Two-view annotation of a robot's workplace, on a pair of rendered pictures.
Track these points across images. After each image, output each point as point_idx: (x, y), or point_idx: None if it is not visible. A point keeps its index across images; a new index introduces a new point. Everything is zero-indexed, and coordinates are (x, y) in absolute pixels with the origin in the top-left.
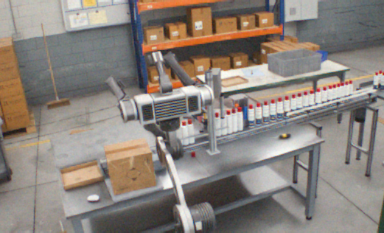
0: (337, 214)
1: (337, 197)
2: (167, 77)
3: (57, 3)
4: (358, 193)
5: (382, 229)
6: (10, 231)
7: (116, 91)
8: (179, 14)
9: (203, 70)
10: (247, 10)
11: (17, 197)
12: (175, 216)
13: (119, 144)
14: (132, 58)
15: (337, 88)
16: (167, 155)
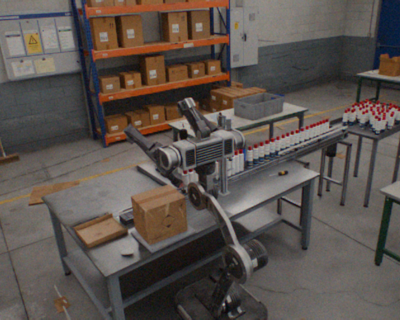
0: (329, 242)
1: (322, 227)
2: (204, 122)
3: None
4: (340, 221)
5: (381, 252)
6: None
7: (141, 139)
8: (129, 63)
9: (158, 118)
10: (193, 58)
11: None
12: (226, 257)
13: (146, 192)
14: (83, 108)
15: (317, 127)
16: (211, 198)
